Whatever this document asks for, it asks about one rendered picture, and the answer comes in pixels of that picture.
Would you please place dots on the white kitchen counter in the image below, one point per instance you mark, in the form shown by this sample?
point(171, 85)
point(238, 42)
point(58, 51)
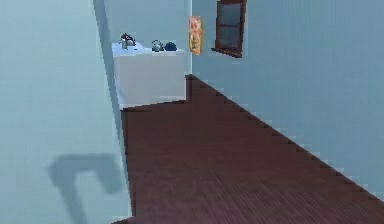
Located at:
point(150, 76)

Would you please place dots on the dark blue round bowl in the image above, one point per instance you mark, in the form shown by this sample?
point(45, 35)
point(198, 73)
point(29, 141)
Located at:
point(170, 46)

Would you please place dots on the dark brown framed window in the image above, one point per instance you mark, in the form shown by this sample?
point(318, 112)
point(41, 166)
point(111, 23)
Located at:
point(230, 28)

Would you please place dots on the dark red grey appliance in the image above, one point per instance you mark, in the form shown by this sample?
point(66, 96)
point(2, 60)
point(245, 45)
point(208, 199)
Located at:
point(127, 40)

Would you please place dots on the orange framed wall picture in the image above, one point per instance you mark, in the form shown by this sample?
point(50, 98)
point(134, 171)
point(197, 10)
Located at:
point(195, 35)

